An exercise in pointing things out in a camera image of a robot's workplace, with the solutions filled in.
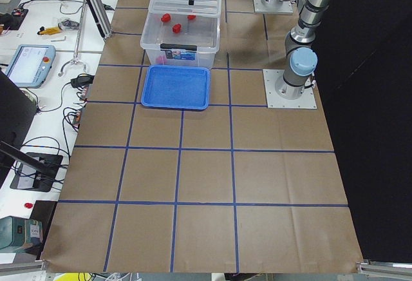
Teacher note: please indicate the clear plastic storage box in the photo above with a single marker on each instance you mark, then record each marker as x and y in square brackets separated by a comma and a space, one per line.
[204, 32]

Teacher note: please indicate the teal device box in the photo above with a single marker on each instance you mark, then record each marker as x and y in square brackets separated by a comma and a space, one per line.
[18, 235]

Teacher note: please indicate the blue plastic tray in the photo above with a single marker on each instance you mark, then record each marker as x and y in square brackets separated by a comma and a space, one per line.
[177, 87]

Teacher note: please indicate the reacher grabber tool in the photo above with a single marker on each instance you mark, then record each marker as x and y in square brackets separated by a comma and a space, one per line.
[75, 61]

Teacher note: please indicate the black power adapter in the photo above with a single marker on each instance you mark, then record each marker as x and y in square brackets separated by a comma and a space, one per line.
[82, 80]

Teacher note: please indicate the yellow black tool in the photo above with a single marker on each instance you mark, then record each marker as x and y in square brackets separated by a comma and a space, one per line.
[49, 31]

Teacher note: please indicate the teach pendant tablet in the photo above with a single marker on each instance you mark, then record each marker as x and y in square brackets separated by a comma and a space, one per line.
[30, 65]

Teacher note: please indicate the black monitor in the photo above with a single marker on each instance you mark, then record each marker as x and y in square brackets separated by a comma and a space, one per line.
[17, 113]

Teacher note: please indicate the black monitor stand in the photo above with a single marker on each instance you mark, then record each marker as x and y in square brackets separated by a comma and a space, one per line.
[33, 171]

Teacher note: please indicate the black box latch handle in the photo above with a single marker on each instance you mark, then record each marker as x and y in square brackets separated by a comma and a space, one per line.
[166, 46]

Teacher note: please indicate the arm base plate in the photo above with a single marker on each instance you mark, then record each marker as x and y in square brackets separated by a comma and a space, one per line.
[278, 7]
[280, 95]

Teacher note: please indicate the aluminium frame post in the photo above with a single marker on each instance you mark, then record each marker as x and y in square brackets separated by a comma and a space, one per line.
[100, 17]

